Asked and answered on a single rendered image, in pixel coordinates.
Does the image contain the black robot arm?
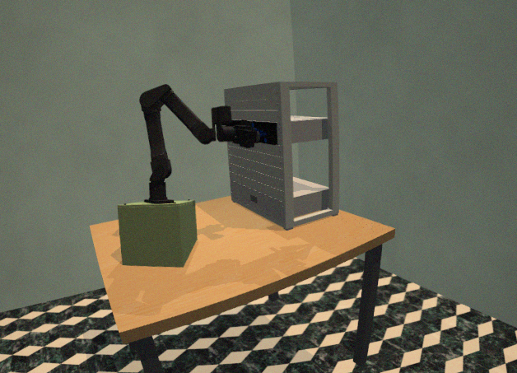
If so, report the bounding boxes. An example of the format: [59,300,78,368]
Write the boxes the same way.
[139,84,260,204]

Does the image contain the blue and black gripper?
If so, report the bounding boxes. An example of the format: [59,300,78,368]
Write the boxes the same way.
[232,120,268,148]

